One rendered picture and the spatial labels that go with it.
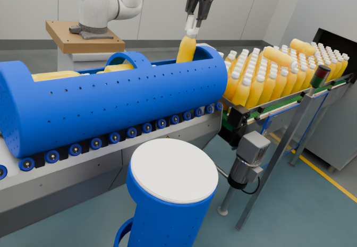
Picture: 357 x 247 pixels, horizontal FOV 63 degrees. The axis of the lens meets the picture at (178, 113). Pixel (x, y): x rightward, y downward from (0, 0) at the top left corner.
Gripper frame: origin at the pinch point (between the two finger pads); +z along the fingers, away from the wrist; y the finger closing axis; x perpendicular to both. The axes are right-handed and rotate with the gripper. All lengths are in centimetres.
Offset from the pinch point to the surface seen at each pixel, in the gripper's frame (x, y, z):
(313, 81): 52, 41, 14
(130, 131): -36, 16, 35
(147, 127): -28.5, 16.5, 35.0
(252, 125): 34, 28, 44
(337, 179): 189, 63, 132
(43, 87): -68, 14, 12
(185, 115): -7.1, 16.0, 34.9
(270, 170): 53, 43, 74
